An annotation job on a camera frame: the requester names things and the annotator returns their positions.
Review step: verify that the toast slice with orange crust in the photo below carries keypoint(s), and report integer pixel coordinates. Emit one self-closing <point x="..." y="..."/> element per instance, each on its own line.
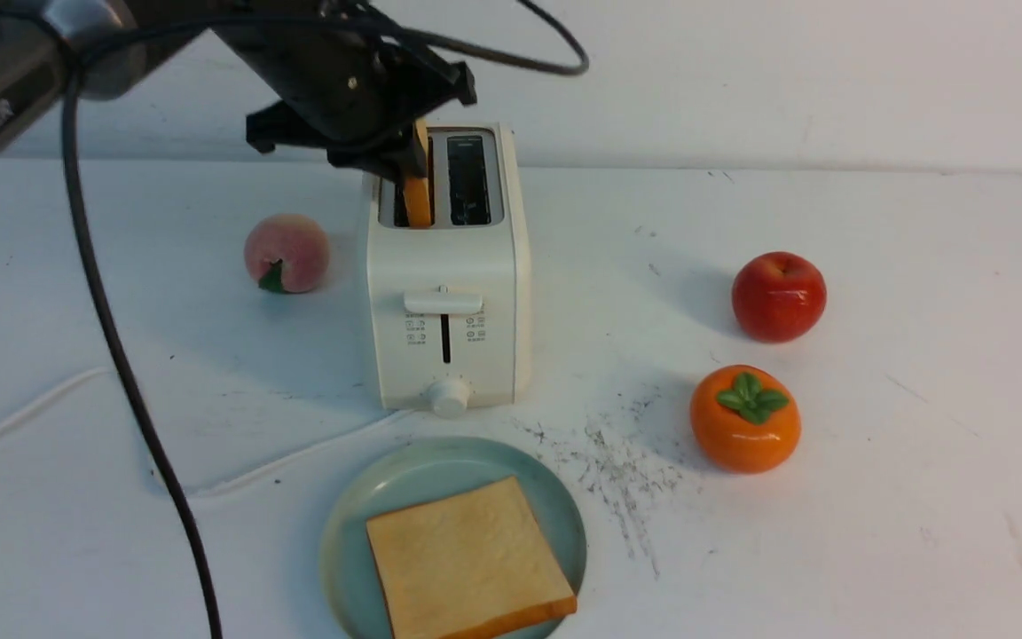
<point x="475" y="565"/>

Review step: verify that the pink fake peach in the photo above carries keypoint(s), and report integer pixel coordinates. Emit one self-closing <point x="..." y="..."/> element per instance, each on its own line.
<point x="287" y="254"/>

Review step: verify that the red fake apple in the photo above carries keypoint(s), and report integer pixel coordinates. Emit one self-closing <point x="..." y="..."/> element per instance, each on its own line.
<point x="778" y="297"/>

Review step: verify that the orange fake persimmon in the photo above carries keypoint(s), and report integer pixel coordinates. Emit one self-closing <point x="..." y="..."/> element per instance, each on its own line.
<point x="744" y="420"/>

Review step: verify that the pale green round plate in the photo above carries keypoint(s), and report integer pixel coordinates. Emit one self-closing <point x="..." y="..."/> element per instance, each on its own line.
<point x="428" y="470"/>

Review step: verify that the white toaster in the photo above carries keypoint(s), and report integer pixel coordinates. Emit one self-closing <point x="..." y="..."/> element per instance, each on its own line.
<point x="447" y="310"/>

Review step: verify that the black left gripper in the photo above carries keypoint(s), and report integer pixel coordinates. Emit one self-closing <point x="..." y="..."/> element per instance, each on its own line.
<point x="355" y="96"/>

